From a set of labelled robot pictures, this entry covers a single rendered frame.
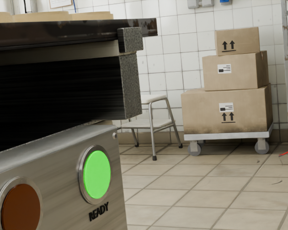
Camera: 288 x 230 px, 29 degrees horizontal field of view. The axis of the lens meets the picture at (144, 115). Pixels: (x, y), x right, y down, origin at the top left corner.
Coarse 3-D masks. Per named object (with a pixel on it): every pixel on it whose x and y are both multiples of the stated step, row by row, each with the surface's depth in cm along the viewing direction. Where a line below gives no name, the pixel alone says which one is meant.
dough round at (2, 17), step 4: (0, 12) 33; (4, 12) 33; (8, 12) 34; (0, 16) 32; (4, 16) 33; (8, 16) 33; (12, 16) 34; (0, 20) 32; (4, 20) 33; (8, 20) 33; (12, 20) 34
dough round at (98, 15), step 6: (84, 12) 42; (90, 12) 42; (96, 12) 43; (102, 12) 43; (108, 12) 44; (78, 18) 42; (84, 18) 42; (90, 18) 42; (96, 18) 42; (102, 18) 43; (108, 18) 43
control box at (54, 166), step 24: (48, 144) 35; (72, 144) 35; (96, 144) 37; (0, 168) 29; (24, 168) 30; (48, 168) 32; (72, 168) 35; (120, 168) 40; (0, 192) 29; (48, 192) 32; (72, 192) 35; (120, 192) 40; (0, 216) 28; (48, 216) 32; (72, 216) 34; (96, 216) 37; (120, 216) 40
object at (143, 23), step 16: (0, 32) 30; (16, 32) 31; (32, 32) 32; (48, 32) 33; (64, 32) 35; (80, 32) 36; (96, 32) 38; (112, 32) 40; (144, 32) 44; (0, 48) 30; (16, 48) 31
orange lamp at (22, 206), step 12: (12, 192) 29; (24, 192) 30; (12, 204) 29; (24, 204) 30; (36, 204) 31; (12, 216) 29; (24, 216) 30; (36, 216) 31; (12, 228) 29; (24, 228) 30; (36, 228) 31
